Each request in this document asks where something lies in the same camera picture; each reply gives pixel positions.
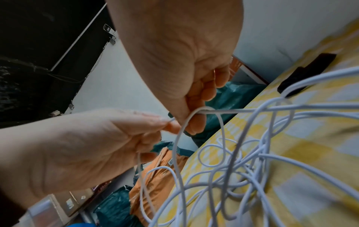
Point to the person's right hand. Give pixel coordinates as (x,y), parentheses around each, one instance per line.
(174,44)

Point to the person's left hand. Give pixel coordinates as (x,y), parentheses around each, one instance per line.
(78,146)

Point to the flat cardboard box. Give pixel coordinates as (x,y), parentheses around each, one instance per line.
(81,199)

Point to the translucent plastic bin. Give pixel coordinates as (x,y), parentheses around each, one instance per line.
(42,215)

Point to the upright open green sack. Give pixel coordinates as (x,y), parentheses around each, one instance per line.
(232,95)

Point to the tall crumpled green sack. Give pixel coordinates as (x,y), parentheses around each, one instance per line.
(158,146)

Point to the orange woven sack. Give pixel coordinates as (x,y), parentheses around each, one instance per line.
(160,184)

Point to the large grey board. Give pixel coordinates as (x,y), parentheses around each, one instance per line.
(280,33)

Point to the yellow checkered tablecloth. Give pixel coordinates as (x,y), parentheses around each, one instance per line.
(322,137)

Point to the small grey wall device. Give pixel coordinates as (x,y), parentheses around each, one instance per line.
(108,27)

